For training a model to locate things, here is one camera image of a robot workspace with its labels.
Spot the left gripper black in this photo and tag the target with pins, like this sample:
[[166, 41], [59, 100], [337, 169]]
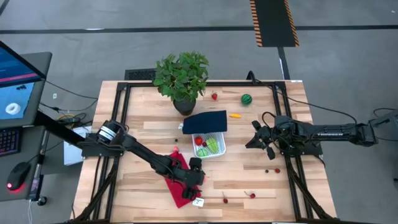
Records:
[[191, 180]]

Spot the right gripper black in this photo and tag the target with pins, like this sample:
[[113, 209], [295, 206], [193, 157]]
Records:
[[270, 135]]

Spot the white perforated plastic basket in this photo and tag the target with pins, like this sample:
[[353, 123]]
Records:
[[222, 146]]

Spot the light green round toy fruit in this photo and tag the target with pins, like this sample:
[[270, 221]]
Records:
[[202, 152]]

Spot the yellow toy banana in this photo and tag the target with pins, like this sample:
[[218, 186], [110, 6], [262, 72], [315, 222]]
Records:
[[235, 116]]

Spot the pink textured toy ball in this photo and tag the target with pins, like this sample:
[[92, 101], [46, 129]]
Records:
[[176, 149]]

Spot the red toy cherry with stem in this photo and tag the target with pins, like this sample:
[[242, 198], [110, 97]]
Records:
[[225, 200], [252, 195]]

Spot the green ridged toy fruit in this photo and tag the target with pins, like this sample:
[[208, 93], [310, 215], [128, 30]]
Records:
[[213, 145]]

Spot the green striped toy watermelon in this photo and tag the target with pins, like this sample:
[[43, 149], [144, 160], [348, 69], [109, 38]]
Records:
[[246, 99]]

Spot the red toy tomato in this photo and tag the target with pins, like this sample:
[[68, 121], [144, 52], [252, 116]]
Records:
[[199, 141]]

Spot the red toy strawberry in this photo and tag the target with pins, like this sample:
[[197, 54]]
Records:
[[214, 96]]

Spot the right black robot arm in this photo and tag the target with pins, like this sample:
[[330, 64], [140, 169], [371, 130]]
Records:
[[329, 133]]

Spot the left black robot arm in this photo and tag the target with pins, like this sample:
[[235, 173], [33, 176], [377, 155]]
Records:
[[143, 152]]

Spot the white handwritten paper tag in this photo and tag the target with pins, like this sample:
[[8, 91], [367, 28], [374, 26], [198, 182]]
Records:
[[198, 202]]

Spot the magenta cloth napkin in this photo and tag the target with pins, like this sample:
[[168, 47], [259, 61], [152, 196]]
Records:
[[177, 193]]

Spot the small red toy berry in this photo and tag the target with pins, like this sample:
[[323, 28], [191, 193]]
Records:
[[277, 170]]

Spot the navy blue folded cloth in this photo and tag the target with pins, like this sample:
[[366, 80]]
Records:
[[205, 122]]

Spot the small blank white tag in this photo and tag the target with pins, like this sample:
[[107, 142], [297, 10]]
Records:
[[180, 126]]

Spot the black plant pot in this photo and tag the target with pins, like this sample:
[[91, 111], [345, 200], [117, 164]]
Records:
[[184, 108]]

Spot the green leafy artificial plant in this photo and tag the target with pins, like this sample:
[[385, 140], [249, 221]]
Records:
[[182, 74]]

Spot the white paper sheet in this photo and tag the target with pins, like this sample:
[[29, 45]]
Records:
[[73, 152]]

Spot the black orange striped mat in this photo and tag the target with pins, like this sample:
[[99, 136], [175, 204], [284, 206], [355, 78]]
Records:
[[273, 23]]

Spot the black floor vent grate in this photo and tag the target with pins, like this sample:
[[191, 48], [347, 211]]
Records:
[[140, 74]]

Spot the black computer mouse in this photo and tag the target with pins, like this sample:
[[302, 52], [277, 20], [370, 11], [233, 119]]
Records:
[[18, 175]]

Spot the grey side desk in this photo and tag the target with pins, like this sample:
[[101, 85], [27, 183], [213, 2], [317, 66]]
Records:
[[40, 62]]

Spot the backlit laptop computer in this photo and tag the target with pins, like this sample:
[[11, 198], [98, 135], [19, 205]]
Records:
[[12, 102]]

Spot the tilted computer monitor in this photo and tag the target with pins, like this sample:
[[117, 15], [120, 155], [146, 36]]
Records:
[[18, 68]]

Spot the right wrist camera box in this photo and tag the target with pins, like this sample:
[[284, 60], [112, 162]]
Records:
[[256, 125]]

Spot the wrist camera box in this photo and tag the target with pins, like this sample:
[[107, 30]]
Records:
[[256, 125], [196, 164]]

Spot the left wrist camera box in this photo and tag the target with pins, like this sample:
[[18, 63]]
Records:
[[196, 164]]

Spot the black aluminium table frame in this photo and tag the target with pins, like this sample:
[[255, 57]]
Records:
[[119, 102]]

